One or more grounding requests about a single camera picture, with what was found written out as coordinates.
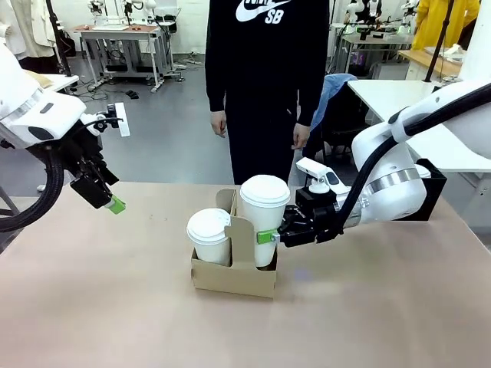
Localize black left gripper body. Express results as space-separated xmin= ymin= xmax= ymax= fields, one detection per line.
xmin=57 ymin=128 xmax=120 ymax=189

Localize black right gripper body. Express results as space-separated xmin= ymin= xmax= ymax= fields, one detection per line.
xmin=278 ymin=189 xmax=347 ymax=248

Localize tall white lidded paper cup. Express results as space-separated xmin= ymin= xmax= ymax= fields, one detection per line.
xmin=239 ymin=174 xmax=292 ymax=268

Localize person's right forearm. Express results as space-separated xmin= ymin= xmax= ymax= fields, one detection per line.
xmin=205 ymin=53 xmax=228 ymax=114

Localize person's left forearm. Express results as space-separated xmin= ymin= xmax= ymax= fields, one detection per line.
xmin=295 ymin=53 xmax=330 ymax=127

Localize brown cardboard cup carrier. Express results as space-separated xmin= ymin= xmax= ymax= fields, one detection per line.
xmin=190 ymin=188 xmax=278 ymax=299

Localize short white lidded paper cup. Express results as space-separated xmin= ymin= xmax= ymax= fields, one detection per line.
xmin=186 ymin=208 xmax=232 ymax=266

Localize person's left hand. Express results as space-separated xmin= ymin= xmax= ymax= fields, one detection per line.
xmin=292 ymin=123 xmax=311 ymax=151

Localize person's right hand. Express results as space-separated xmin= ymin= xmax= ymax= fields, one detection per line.
xmin=210 ymin=110 xmax=229 ymax=140

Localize black chair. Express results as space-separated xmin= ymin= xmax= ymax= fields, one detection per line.
xmin=306 ymin=88 xmax=370 ymax=163

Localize blue cloth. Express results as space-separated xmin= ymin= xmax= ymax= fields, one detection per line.
xmin=309 ymin=73 xmax=360 ymax=132

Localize black tripod pole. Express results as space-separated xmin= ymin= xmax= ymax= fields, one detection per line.
xmin=44 ymin=0 xmax=74 ymax=77

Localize grey metal desk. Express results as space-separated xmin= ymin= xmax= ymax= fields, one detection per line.
xmin=79 ymin=23 xmax=170 ymax=94

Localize person in black hoodie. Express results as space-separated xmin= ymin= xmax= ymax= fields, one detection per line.
xmin=205 ymin=0 xmax=331 ymax=186

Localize white table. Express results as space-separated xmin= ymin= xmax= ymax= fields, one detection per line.
xmin=346 ymin=79 xmax=491 ymax=186

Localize white coat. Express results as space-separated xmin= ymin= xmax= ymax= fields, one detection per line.
xmin=0 ymin=0 xmax=59 ymax=59

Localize grey lab bench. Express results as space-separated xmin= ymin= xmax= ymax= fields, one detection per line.
xmin=336 ymin=21 xmax=415 ymax=74

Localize wooden top workbench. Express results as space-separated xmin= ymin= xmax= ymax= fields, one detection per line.
xmin=397 ymin=48 xmax=463 ymax=77

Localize black stand pole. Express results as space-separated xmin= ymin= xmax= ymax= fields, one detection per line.
xmin=423 ymin=0 xmax=456 ymax=84

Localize person in yellow jacket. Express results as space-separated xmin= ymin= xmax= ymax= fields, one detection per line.
xmin=411 ymin=0 xmax=481 ymax=54

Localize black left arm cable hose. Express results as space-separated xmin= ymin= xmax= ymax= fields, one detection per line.
xmin=0 ymin=126 xmax=65 ymax=233

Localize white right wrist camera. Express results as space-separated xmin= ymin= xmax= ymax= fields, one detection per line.
xmin=295 ymin=156 xmax=341 ymax=195

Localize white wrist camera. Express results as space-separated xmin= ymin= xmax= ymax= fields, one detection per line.
xmin=86 ymin=101 xmax=131 ymax=139
xmin=295 ymin=156 xmax=341 ymax=195

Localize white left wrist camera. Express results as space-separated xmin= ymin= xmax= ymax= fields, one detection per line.
xmin=86 ymin=101 xmax=131 ymax=139

